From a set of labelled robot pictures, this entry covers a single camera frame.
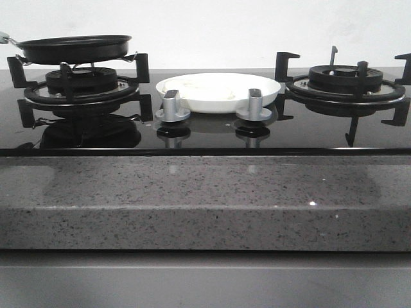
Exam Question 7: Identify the white round plate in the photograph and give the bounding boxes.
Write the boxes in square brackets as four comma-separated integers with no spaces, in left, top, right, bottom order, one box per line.
[156,73,281,114]

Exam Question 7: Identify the fried egg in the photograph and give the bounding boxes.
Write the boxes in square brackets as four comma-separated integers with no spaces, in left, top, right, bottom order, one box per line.
[162,77,236,101]

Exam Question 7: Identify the black small frying pan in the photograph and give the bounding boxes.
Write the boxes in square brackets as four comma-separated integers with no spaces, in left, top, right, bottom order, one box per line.
[1,32,132,55]

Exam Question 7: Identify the silver left stove knob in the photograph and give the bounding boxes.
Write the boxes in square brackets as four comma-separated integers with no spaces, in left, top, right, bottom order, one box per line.
[155,90,191,123]

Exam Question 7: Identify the silver stove knob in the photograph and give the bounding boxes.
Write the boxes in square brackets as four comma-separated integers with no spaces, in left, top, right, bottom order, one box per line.
[236,89,272,122]
[155,90,191,123]

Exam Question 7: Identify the silver right stove knob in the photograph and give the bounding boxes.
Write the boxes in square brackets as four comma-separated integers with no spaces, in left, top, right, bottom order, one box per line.
[236,89,272,122]

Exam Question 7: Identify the black left gas burner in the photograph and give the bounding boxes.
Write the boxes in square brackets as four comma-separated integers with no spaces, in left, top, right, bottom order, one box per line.
[46,67,118,95]

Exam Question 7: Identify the black gas burner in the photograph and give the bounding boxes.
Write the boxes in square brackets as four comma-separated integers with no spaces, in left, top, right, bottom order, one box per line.
[46,67,118,95]
[308,65,383,94]

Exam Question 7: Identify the black right gas burner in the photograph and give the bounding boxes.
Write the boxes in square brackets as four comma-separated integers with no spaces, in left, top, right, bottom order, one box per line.
[308,65,383,94]

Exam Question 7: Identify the black glass gas cooktop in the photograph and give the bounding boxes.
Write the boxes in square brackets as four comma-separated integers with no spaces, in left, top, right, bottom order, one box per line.
[1,70,410,157]

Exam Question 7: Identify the black left burner pan support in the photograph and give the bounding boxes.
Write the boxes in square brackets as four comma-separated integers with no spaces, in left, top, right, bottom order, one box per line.
[8,53,150,110]

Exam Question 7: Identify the grey cabinet drawer front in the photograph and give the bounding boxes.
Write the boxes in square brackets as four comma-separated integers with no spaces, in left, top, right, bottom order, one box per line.
[1,251,410,307]

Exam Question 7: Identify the chrome wire pan reducer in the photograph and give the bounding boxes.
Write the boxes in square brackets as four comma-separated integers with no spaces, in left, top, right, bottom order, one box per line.
[8,51,148,67]

